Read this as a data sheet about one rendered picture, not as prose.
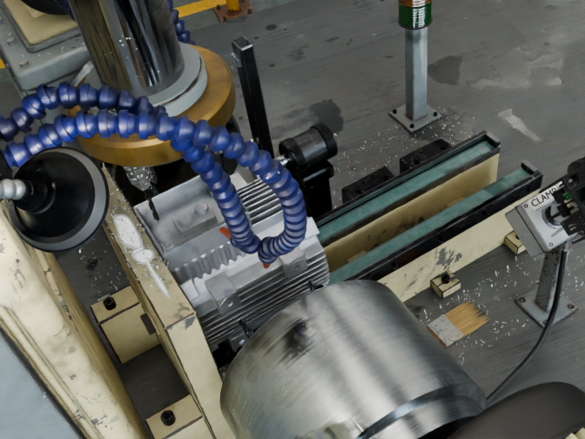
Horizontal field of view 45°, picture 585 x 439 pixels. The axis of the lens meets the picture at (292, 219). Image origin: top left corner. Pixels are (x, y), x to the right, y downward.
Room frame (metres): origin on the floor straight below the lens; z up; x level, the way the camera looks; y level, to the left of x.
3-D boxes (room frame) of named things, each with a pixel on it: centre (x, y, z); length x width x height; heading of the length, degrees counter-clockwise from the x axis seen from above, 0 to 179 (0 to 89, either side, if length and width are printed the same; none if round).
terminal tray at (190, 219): (0.64, 0.13, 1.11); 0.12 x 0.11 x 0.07; 112
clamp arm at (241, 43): (0.83, 0.02, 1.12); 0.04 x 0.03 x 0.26; 113
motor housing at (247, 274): (0.66, 0.09, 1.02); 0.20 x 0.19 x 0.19; 112
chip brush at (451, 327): (0.60, -0.18, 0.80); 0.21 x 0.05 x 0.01; 114
